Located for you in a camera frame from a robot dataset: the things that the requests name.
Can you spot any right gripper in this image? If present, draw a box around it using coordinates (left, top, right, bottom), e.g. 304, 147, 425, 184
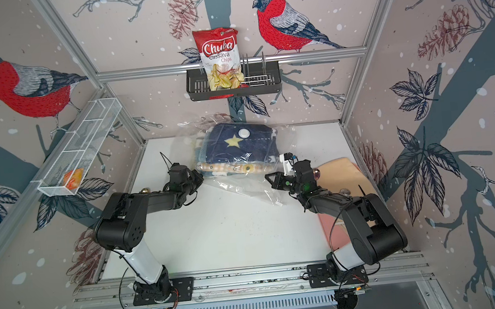
262, 170, 304, 200

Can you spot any clear plastic vacuum bag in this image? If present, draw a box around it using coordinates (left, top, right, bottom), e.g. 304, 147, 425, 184
170, 114, 297, 206

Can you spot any navy star blanket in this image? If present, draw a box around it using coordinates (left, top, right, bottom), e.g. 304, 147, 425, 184
200, 123, 279, 164

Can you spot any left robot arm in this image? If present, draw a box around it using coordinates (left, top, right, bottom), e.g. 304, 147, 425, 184
94, 163, 204, 306

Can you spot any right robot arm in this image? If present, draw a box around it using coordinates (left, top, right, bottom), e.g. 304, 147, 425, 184
265, 159, 408, 284

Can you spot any red Chuba chips bag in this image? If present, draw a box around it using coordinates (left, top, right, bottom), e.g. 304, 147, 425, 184
192, 27, 245, 91

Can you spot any beige pink cutting board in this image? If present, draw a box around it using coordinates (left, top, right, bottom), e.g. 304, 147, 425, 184
318, 158, 377, 250

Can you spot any orange item in basket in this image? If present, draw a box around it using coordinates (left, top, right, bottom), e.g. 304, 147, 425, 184
62, 168, 84, 191

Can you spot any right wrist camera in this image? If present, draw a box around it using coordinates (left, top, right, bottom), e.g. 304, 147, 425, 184
279, 152, 297, 176

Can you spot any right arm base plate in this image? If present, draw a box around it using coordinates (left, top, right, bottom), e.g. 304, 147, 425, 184
301, 262, 368, 289

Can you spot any metal dish rack wire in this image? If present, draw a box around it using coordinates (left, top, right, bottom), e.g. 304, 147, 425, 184
238, 50, 269, 88

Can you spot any black wall shelf basket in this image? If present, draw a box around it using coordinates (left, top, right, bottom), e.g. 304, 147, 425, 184
186, 62, 282, 101

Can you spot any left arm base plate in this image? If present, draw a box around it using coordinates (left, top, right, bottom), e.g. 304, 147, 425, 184
133, 277, 194, 306

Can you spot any white mesh wall basket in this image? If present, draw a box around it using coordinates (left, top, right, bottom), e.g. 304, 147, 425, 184
38, 97, 122, 197

